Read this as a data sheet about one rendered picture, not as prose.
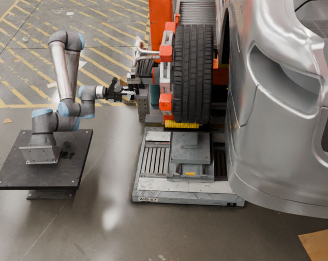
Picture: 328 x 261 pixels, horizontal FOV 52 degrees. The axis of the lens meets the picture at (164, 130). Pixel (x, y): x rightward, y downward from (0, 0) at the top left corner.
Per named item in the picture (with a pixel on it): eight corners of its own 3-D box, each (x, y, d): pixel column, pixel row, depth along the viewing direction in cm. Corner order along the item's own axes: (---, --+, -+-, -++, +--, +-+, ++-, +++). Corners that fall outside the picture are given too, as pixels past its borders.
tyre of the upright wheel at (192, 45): (215, 43, 185) (211, 13, 241) (172, 43, 187) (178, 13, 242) (209, 142, 221) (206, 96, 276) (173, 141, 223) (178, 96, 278)
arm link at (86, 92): (82, 100, 233) (82, 85, 232) (99, 100, 232) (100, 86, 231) (77, 99, 223) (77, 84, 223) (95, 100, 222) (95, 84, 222)
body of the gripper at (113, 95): (124, 96, 231) (106, 95, 232) (122, 85, 226) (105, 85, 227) (122, 102, 226) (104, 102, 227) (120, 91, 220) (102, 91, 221)
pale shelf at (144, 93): (147, 98, 286) (147, 95, 284) (127, 98, 287) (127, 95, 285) (152, 71, 318) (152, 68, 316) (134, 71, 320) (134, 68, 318)
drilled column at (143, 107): (149, 121, 329) (146, 85, 301) (138, 121, 329) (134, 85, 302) (150, 115, 336) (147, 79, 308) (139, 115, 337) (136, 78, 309)
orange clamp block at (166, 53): (173, 62, 206) (172, 56, 197) (160, 62, 206) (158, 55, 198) (173, 52, 207) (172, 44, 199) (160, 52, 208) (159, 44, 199)
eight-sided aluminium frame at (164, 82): (171, 130, 230) (169, 59, 194) (161, 130, 231) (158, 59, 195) (175, 85, 271) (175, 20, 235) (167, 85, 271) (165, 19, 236)
